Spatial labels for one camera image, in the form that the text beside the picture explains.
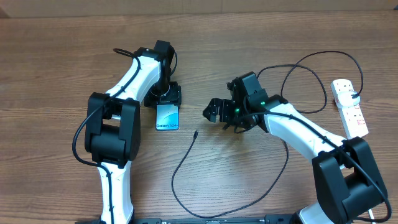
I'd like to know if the Samsung Galaxy smartphone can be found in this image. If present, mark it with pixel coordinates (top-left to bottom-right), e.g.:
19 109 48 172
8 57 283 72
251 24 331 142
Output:
155 105 179 131

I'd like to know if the black USB charging cable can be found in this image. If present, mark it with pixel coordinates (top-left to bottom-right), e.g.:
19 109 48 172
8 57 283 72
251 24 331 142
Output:
170 50 364 219

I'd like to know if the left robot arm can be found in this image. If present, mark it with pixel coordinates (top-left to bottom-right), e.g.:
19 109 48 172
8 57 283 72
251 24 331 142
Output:
82 40 182 223

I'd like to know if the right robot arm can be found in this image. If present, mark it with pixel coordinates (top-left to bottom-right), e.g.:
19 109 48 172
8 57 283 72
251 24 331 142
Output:
203 72 392 223

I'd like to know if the white USB charger plug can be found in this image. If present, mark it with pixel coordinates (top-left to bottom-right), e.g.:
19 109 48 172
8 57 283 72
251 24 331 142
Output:
335 91 361 108

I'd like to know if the white power strip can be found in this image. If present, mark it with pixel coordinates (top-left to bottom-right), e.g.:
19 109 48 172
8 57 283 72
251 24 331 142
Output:
330 79 369 139

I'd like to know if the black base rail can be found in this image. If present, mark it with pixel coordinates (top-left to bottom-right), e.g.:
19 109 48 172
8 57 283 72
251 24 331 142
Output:
128 214 293 224

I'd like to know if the white power strip cord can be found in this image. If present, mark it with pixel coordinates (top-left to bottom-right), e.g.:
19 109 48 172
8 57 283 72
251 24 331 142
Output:
357 136 376 224

